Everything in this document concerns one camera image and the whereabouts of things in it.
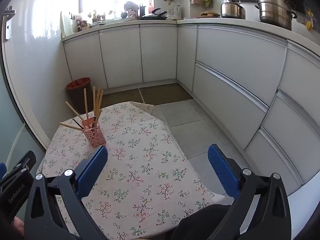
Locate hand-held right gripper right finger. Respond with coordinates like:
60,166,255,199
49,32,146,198
207,144,292,240

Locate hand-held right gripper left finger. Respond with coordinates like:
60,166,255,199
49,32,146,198
24,145,108,240

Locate pink perforated chopstick holder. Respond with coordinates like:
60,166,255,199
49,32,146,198
82,120,107,148

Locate bunch of wooden chopsticks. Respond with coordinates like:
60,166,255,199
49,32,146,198
59,86,104,130

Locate person's left hand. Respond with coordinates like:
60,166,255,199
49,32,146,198
14,217,25,231

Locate floral tablecloth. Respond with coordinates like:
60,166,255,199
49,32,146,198
36,101,225,240

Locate dark trash bin red bag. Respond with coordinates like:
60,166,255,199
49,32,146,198
66,77,92,114

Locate white kitchen cabinet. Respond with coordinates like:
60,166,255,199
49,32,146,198
62,22,320,198

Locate white countertop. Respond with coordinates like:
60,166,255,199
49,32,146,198
62,17,320,44

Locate stainless steel kettle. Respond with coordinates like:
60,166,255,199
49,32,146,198
220,0,246,19

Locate black frying pan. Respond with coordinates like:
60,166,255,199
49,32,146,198
139,8,168,20

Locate grey figurine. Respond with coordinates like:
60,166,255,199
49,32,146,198
123,1,139,18

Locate stainless steel steamer pot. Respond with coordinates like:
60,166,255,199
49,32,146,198
255,0,298,30

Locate yellow hanging tool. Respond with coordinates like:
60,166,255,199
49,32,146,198
305,8,314,32

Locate metal door handle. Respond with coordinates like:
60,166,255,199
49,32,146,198
4,6,16,40

